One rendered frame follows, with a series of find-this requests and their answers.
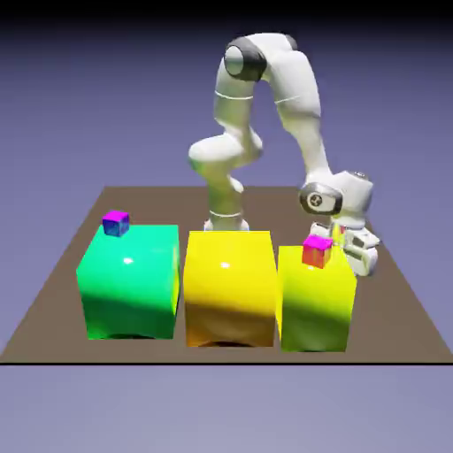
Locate small red cube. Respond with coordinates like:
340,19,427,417
301,234,334,270

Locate small blue cube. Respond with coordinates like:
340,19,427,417
102,210,131,238

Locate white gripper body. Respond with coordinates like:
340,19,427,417
345,246,380,278

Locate large lime box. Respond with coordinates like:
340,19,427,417
276,244,358,354

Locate large green box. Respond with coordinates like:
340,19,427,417
75,223,181,342

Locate large yellow box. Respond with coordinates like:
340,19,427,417
183,229,278,349

